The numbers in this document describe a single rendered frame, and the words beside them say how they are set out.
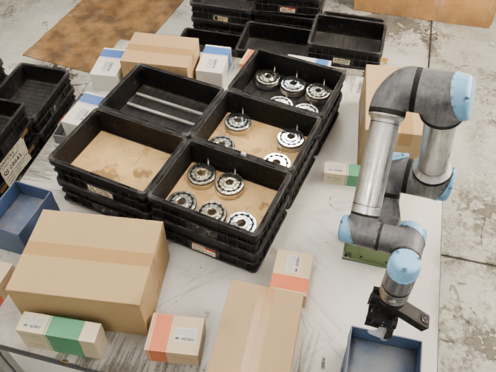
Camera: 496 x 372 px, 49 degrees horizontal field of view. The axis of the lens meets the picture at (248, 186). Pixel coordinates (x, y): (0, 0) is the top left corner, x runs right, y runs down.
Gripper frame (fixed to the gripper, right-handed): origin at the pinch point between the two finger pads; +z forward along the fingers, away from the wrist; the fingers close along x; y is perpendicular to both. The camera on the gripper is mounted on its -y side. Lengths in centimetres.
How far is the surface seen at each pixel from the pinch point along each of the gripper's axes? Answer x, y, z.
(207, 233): -20, 60, -1
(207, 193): -37, 66, -1
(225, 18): -210, 113, 29
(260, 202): -38, 47, -1
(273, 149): -65, 49, -3
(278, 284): -12.4, 33.8, 6.0
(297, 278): -16.1, 28.6, 5.7
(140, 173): -40, 92, -1
